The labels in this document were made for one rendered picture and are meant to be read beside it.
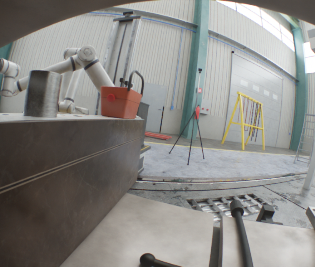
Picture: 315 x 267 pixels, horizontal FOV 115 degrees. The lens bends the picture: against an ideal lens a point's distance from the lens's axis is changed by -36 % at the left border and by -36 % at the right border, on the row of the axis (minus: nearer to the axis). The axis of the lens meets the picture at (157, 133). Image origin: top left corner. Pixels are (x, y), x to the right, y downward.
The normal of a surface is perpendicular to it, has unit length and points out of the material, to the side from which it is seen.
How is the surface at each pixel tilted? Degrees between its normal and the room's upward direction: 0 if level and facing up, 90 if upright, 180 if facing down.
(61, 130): 90
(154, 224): 0
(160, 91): 90
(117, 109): 97
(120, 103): 97
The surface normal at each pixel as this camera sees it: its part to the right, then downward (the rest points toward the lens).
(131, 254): 0.15, -0.98
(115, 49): -0.23, 0.07
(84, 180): 0.97, 0.16
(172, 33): 0.21, 0.14
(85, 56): 0.52, 0.18
